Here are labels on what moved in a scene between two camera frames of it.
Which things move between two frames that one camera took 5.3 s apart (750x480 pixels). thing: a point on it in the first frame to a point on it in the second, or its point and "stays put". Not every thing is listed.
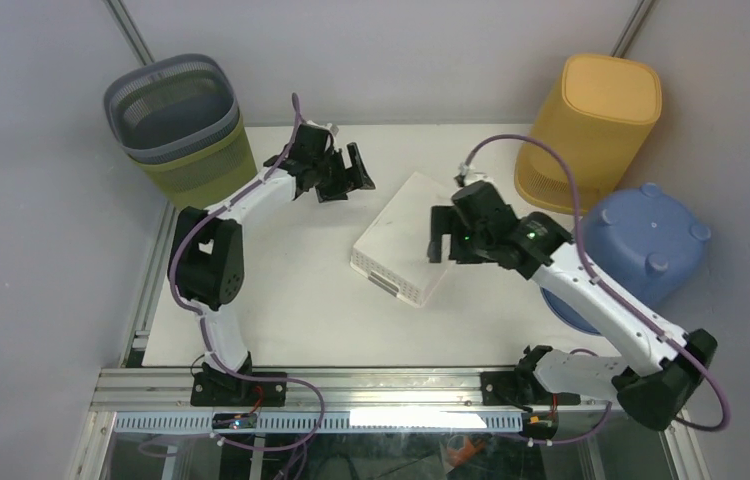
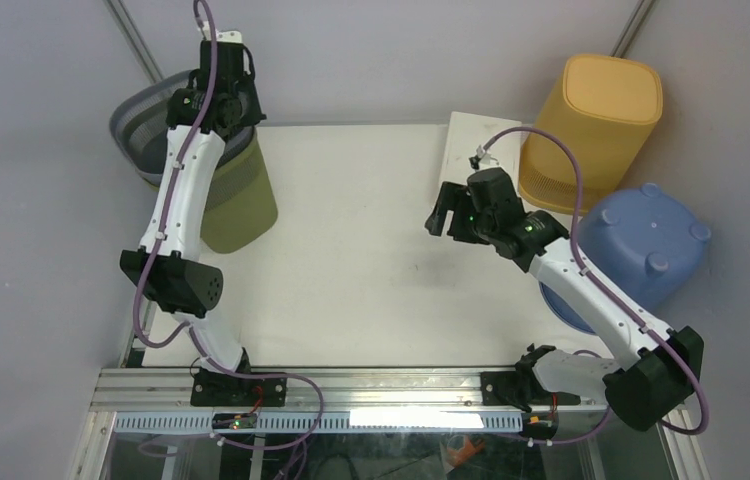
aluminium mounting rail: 170,389 stays put
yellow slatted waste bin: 599,111 stays put
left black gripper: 339,190 to 254,115
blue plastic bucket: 647,239 stays put
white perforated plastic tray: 392,251 to 466,132
